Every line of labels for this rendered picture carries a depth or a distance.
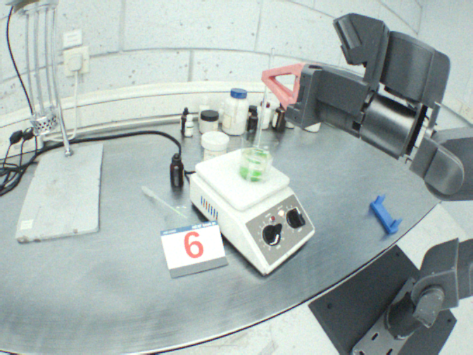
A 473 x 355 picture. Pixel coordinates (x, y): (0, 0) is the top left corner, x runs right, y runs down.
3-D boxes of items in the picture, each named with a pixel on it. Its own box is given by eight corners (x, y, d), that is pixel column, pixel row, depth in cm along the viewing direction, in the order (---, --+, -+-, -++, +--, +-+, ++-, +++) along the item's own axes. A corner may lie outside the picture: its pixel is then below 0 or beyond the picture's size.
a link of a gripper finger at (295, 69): (254, 51, 26) (319, 67, 21) (286, 54, 31) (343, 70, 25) (248, 99, 30) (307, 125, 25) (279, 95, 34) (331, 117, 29)
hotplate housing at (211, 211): (311, 238, 40) (328, 208, 35) (262, 279, 32) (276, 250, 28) (233, 175, 52) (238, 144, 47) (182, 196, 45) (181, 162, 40)
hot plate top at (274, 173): (291, 184, 39) (292, 179, 39) (239, 213, 32) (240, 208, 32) (244, 151, 46) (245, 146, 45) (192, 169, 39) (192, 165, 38)
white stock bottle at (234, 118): (244, 127, 73) (250, 88, 66) (245, 136, 68) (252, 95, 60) (222, 124, 73) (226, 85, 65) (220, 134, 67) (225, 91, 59)
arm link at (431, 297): (431, 287, 15) (457, 310, 12) (440, 244, 20) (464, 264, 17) (398, 313, 19) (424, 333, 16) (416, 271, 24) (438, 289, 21)
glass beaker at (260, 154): (269, 171, 40) (279, 129, 35) (267, 191, 36) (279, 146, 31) (234, 165, 41) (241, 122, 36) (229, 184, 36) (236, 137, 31)
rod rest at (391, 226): (397, 232, 43) (405, 221, 41) (388, 234, 43) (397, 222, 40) (378, 203, 51) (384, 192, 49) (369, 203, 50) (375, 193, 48)
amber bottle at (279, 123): (285, 128, 77) (292, 98, 71) (282, 132, 74) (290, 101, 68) (273, 124, 79) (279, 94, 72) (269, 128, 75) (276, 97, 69)
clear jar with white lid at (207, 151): (198, 160, 55) (200, 130, 50) (223, 160, 56) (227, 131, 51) (200, 176, 50) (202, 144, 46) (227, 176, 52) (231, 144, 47)
